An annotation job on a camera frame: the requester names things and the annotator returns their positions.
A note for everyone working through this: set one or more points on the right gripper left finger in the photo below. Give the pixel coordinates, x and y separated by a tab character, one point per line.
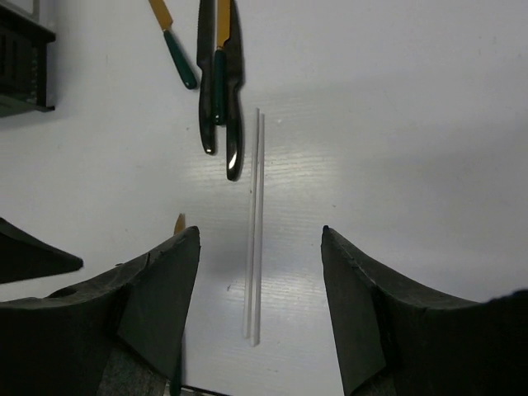
118	333

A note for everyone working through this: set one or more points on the black knife lower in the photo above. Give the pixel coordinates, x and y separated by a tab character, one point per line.
234	81

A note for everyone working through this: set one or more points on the gold knife black handle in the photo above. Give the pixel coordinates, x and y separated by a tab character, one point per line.
222	36

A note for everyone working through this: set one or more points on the black utensil caddy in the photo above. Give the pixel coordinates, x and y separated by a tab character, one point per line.
25	44

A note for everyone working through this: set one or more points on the finger of the left gripper a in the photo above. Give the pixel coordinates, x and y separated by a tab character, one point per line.
24	257

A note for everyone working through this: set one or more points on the clear glass straw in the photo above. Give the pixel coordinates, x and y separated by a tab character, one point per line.
257	253
247	311

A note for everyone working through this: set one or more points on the gold knife green handle far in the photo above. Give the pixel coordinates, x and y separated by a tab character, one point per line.
179	59

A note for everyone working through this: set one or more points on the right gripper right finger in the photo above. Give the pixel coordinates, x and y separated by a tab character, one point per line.
395	336

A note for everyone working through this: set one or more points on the black serrated knife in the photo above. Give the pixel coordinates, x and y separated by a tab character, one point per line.
204	60

